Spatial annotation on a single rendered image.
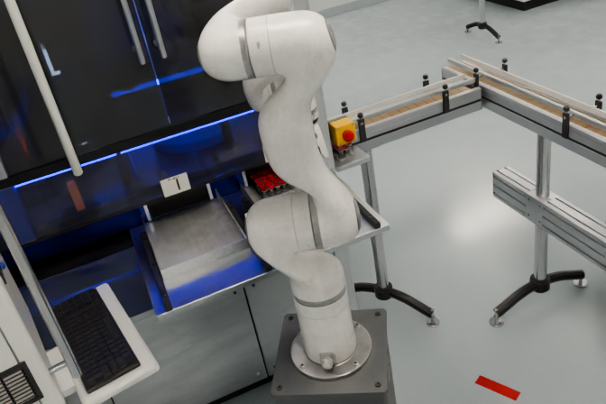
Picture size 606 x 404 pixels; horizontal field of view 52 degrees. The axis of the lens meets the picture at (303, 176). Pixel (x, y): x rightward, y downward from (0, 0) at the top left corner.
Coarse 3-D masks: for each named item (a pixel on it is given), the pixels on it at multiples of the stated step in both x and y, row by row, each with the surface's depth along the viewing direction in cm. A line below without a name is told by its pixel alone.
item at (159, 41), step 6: (144, 0) 162; (150, 0) 163; (150, 6) 163; (150, 12) 164; (150, 18) 165; (156, 18) 165; (156, 24) 166; (156, 30) 166; (156, 36) 167; (156, 42) 168; (162, 42) 168; (162, 48) 169; (162, 54) 169
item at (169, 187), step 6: (180, 174) 193; (186, 174) 193; (162, 180) 191; (168, 180) 192; (174, 180) 193; (180, 180) 193; (186, 180) 194; (162, 186) 192; (168, 186) 192; (174, 186) 193; (180, 186) 194; (186, 186) 195; (168, 192) 193; (174, 192) 194
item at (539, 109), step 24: (456, 72) 255; (480, 72) 243; (504, 72) 239; (504, 96) 229; (528, 96) 220; (552, 96) 222; (600, 96) 202; (528, 120) 221; (552, 120) 209; (576, 120) 205; (600, 120) 202; (576, 144) 202; (600, 144) 192
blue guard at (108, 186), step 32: (224, 128) 192; (256, 128) 196; (96, 160) 181; (128, 160) 184; (160, 160) 188; (192, 160) 192; (224, 160) 196; (256, 160) 201; (0, 192) 174; (32, 192) 177; (64, 192) 181; (96, 192) 185; (128, 192) 188; (160, 192) 193; (32, 224) 181; (64, 224) 185
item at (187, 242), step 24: (216, 192) 207; (168, 216) 204; (192, 216) 202; (216, 216) 199; (168, 240) 192; (192, 240) 190; (216, 240) 188; (240, 240) 180; (168, 264) 181; (192, 264) 177
